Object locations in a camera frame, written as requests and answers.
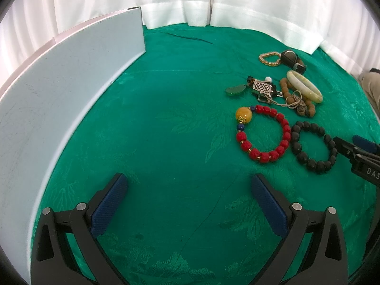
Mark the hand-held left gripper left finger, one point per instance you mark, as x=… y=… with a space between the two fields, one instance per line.
x=109 y=203

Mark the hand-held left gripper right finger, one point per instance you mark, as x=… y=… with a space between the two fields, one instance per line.
x=268 y=204

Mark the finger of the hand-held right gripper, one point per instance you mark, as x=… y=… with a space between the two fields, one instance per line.
x=365 y=143
x=344 y=146

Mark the person's beige trouser leg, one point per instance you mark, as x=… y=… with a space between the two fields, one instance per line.
x=372 y=87

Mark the pale jade bangle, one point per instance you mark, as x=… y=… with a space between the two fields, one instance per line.
x=311 y=90

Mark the green patterned tablecloth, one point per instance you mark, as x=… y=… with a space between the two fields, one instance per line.
x=178 y=154

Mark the silver lattice brooch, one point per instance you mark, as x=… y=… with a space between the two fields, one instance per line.
x=262 y=86

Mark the green leaf pendant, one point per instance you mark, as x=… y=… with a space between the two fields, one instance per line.
x=235 y=90

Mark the white curtain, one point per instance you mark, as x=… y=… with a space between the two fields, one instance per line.
x=207 y=0

